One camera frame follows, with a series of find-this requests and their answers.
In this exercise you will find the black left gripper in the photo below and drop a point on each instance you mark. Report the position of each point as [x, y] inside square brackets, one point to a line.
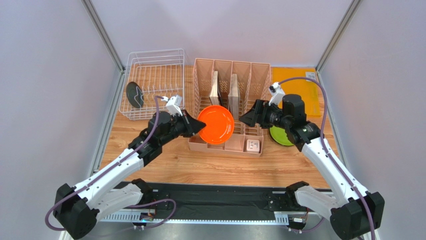
[192, 126]

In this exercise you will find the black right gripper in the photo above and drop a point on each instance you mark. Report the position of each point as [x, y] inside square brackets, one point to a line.
[261, 113]

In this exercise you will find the orange plate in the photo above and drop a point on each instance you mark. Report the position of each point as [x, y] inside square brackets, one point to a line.
[219, 124]

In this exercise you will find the green plate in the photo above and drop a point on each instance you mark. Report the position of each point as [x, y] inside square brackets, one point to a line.
[279, 136]

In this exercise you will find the dark teal plate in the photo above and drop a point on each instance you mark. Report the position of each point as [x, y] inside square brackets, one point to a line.
[135, 95]

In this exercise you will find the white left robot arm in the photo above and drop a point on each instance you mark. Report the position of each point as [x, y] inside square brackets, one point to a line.
[80, 207]

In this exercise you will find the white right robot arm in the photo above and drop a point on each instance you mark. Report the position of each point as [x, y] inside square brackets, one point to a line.
[352, 210]

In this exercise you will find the right wooden board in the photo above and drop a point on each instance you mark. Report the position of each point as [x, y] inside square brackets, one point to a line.
[234, 96]

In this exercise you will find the wooden board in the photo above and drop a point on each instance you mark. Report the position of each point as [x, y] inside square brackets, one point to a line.
[234, 96]
[214, 95]

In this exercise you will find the white power socket cube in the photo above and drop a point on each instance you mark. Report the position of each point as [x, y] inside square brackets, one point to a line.
[253, 146]

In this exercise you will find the left wooden board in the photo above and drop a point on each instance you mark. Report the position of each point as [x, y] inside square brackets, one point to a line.
[214, 95]

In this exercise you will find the pink plastic file organizer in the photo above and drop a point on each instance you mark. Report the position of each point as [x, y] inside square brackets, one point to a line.
[239, 84]

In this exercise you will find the white label sticker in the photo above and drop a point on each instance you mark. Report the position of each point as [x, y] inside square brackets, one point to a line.
[310, 75]

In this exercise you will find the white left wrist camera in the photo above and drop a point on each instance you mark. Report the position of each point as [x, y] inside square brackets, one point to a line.
[173, 104]

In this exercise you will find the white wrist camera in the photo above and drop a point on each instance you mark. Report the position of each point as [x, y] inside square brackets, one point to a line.
[277, 93]
[173, 104]

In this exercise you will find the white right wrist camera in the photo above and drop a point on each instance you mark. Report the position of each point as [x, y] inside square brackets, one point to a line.
[277, 93]

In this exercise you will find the white wire dish rack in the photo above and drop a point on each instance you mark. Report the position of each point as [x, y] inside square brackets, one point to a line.
[158, 73]

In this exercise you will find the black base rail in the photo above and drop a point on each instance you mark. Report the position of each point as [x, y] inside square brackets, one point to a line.
[217, 204]

